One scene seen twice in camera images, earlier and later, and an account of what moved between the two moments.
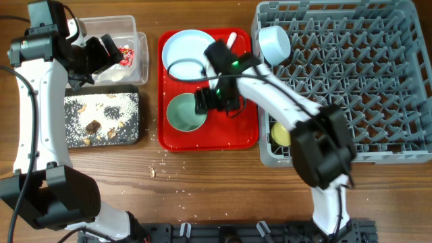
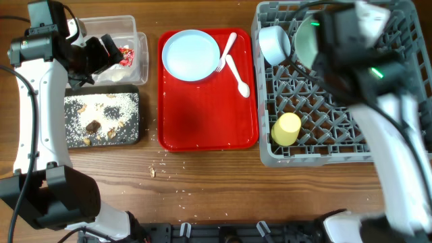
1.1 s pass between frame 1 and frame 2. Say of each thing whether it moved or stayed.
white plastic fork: stayed
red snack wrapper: stayed
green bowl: moved
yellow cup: stayed
